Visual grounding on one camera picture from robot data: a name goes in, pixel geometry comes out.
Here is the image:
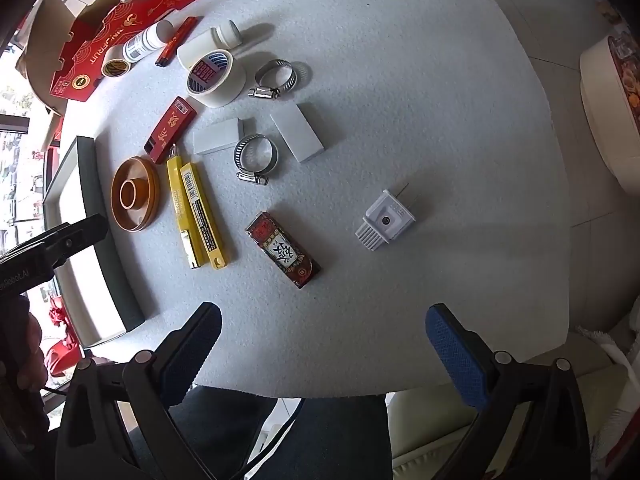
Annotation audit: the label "white bottle with grey label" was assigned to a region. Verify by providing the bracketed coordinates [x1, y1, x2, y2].
[122, 20, 175, 63]

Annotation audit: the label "white felt mat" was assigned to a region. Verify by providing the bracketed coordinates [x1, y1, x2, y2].
[47, 0, 573, 401]

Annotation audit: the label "large white plastic bottle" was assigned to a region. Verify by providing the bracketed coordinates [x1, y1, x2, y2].
[176, 21, 244, 73]

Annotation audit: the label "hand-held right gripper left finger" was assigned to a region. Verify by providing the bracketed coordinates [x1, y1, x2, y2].
[55, 301, 223, 480]

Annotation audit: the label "wide masking tape roll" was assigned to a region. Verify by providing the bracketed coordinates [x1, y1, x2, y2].
[185, 49, 247, 108]

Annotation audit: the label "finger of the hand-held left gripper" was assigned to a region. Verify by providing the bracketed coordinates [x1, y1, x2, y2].
[35, 214, 109, 266]

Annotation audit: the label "red plastic stool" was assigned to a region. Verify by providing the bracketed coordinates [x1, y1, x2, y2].
[44, 295, 82, 377]

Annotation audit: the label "dark red printed box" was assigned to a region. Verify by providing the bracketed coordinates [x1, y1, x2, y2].
[245, 211, 321, 290]

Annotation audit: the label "white plug adapter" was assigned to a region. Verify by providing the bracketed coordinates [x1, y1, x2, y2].
[355, 182, 417, 253]

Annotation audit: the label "steel hose clamp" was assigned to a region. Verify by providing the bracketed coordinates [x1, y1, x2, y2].
[248, 59, 299, 101]
[234, 133, 279, 186]

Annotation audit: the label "brown tape roll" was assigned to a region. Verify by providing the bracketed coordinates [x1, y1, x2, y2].
[111, 156, 162, 233]

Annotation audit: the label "cream upholstered seat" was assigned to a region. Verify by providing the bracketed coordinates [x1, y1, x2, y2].
[390, 335, 640, 480]

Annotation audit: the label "cream round container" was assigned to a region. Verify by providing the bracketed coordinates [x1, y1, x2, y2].
[579, 35, 640, 193]

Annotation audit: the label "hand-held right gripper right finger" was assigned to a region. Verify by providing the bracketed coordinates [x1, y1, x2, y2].
[425, 302, 593, 480]

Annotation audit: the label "red cardboard box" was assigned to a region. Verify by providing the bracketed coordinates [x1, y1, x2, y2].
[15, 0, 207, 151]

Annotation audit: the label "grey rectangular tray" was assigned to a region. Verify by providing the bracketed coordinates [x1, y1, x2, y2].
[42, 135, 146, 351]

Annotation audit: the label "person's left hand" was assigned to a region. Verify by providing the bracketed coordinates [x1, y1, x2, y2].
[15, 311, 49, 394]

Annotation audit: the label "white rectangular block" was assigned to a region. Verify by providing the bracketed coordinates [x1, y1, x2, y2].
[270, 103, 326, 163]
[192, 117, 246, 156]

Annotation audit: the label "red lighter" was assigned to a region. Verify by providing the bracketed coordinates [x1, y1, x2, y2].
[156, 16, 197, 68]

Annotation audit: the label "person's dark trousers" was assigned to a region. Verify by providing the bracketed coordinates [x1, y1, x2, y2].
[170, 385, 391, 480]

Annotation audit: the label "yellow utility knife with barcode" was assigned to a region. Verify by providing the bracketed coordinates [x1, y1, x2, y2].
[180, 161, 230, 271]

